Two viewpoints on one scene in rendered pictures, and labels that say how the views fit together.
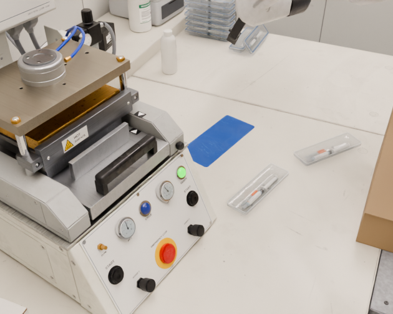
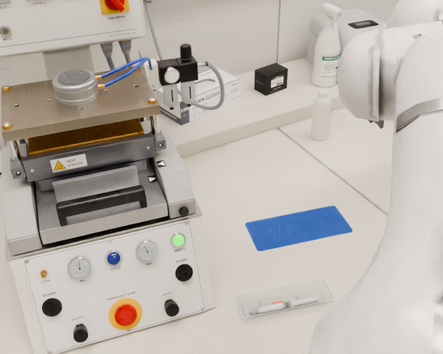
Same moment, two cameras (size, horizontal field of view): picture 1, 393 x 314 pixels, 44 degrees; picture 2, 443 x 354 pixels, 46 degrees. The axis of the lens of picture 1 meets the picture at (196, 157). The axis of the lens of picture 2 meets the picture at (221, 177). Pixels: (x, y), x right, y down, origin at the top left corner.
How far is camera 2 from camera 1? 52 cm
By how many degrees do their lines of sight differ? 29
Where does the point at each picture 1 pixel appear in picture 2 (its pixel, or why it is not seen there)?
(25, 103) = (32, 114)
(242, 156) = (306, 256)
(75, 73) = (100, 102)
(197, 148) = (268, 227)
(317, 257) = not seen: outside the picture
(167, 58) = (316, 121)
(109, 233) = (60, 265)
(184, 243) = (155, 315)
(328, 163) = not seen: hidden behind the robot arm
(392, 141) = not seen: hidden behind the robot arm
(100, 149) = (93, 182)
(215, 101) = (335, 186)
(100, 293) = (28, 316)
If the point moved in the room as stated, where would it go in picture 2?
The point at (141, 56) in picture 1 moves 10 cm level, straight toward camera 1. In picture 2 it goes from (297, 111) to (283, 126)
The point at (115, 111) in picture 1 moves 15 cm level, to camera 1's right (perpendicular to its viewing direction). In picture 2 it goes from (129, 152) to (193, 179)
